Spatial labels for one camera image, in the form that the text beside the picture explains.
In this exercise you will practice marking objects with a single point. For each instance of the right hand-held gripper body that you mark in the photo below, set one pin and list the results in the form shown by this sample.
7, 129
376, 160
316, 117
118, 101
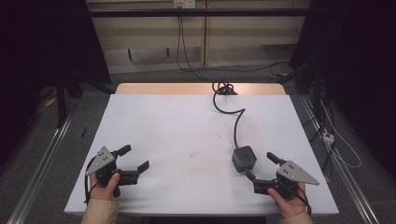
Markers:
294, 174

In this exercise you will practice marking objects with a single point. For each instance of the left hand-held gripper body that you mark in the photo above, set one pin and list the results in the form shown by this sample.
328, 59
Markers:
100, 160

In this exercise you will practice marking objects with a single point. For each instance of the black cube power socket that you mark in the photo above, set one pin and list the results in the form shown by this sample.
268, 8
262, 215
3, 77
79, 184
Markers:
243, 158

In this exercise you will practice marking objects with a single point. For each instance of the person's left hand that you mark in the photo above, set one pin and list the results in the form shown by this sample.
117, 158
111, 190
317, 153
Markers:
101, 192

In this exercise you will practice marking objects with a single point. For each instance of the person's right hand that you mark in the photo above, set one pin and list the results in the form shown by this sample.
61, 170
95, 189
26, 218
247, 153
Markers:
292, 207

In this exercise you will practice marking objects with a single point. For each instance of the white table mat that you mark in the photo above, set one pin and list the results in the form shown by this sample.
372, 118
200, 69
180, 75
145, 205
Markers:
174, 140

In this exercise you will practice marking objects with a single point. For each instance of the white power strip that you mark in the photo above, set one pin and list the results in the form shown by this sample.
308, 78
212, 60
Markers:
328, 137

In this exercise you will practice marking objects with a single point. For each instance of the black metal stand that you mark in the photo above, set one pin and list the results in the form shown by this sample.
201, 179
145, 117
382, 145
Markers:
61, 102

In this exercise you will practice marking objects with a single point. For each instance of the yellow floor tape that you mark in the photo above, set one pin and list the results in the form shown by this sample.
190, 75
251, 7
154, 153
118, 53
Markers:
50, 101

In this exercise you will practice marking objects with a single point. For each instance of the wooden table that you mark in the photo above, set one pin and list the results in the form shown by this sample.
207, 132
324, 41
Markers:
174, 88

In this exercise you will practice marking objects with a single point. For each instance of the black curtain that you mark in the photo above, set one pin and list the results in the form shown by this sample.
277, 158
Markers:
46, 40
355, 62

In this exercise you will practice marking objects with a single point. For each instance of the black horizontal metal bar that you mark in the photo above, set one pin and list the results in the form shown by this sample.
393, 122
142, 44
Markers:
199, 12

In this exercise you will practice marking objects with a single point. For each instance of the aluminium floor rail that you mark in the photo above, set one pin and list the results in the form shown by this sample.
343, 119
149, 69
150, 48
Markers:
342, 168
40, 168

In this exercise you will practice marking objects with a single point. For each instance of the white wall socket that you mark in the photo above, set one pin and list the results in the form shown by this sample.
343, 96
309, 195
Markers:
184, 3

